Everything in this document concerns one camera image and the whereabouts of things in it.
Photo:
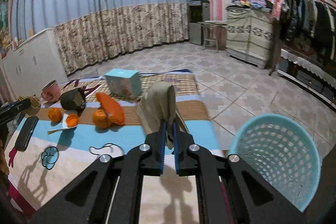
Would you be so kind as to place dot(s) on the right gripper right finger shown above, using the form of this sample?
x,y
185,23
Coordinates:
x,y
228,189

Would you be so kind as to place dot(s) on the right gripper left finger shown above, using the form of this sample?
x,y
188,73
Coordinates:
x,y
109,190

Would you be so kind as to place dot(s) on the brown paper ball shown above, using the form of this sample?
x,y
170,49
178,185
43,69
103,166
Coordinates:
x,y
34,107

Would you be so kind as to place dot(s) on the peeled orange peel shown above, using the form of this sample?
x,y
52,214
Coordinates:
x,y
55,115

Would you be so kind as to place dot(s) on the black ribbed paper cup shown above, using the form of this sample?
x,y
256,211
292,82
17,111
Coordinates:
x,y
73,100

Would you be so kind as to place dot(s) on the orange snack bag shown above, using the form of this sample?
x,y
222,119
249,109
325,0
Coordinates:
x,y
112,108

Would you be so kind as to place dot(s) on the khaki cloth mask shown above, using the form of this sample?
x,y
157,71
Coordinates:
x,y
158,103

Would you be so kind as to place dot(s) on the whole orange mandarin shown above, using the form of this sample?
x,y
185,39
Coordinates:
x,y
100,119

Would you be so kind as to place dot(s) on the black glasses case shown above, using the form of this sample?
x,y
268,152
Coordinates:
x,y
26,133

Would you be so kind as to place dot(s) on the pink cartoon mug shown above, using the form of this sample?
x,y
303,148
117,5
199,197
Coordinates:
x,y
51,92

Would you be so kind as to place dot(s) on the white cabinet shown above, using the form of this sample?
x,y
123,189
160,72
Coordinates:
x,y
34,64

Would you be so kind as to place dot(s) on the white paper card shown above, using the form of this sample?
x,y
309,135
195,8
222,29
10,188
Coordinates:
x,y
64,122

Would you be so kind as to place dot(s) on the orange bottle cap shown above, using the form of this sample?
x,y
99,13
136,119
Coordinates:
x,y
72,120

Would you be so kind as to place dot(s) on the turquoise plastic laundry basket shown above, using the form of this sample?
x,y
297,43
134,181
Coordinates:
x,y
283,153

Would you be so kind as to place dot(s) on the cartoon striped blanket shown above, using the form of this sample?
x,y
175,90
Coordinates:
x,y
54,157

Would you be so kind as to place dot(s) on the teal cardboard box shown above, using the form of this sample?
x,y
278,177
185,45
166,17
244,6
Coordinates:
x,y
124,83

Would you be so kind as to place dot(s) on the low shelf with lace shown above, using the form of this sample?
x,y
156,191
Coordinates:
x,y
309,75

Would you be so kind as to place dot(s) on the blue floral curtain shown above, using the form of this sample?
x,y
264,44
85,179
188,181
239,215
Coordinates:
x,y
91,31

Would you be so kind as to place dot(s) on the covered chest with cloth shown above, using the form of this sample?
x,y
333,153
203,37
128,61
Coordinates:
x,y
249,35

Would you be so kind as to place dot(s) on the water dispenser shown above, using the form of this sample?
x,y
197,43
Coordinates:
x,y
199,11

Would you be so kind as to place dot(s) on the clothes rack with garments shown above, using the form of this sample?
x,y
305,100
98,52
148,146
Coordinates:
x,y
304,34

